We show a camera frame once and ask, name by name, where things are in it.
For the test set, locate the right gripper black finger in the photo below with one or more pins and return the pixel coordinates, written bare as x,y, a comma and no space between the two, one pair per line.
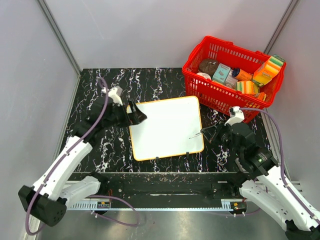
209,129
210,137

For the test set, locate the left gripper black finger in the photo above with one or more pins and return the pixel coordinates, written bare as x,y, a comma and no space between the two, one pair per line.
136,121
135,111

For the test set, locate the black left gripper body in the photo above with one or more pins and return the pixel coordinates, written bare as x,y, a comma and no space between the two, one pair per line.
120,118

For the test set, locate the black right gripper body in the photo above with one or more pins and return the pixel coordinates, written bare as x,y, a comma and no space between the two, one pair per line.
223,135

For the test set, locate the white marker black cap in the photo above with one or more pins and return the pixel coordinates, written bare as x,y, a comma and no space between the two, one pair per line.
196,135

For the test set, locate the white board yellow frame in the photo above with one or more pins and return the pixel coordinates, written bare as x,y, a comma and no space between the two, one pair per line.
166,131

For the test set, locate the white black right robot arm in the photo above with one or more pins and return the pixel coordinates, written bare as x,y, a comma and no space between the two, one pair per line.
263,184

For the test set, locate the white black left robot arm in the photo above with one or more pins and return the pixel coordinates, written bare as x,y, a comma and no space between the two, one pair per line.
47,199

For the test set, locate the pink white packet in basket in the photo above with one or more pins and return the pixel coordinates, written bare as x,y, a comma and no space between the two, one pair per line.
231,82

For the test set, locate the striped orange sponge pack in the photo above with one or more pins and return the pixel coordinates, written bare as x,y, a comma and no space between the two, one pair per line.
247,87

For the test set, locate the orange packet in basket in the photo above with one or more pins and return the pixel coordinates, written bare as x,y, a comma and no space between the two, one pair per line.
261,96

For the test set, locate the white round lid container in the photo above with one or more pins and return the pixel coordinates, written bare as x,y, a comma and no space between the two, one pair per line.
204,75

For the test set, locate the teal small carton box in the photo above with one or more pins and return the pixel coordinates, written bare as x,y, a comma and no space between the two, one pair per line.
221,73

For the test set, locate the orange bottle blue cap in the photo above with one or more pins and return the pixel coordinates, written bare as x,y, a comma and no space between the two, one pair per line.
241,75

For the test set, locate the brown round bread pack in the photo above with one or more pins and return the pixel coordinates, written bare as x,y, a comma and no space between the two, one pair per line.
208,66

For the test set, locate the yellow green sponge pack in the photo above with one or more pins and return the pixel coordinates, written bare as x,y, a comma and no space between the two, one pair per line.
270,69

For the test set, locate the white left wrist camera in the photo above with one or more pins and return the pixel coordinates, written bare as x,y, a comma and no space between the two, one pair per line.
115,94

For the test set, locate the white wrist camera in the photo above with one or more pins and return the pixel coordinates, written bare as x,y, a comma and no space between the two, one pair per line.
115,94
236,116

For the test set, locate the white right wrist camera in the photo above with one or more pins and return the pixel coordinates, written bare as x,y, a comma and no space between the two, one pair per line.
236,116

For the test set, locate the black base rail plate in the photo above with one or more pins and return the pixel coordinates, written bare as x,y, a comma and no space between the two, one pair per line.
165,184

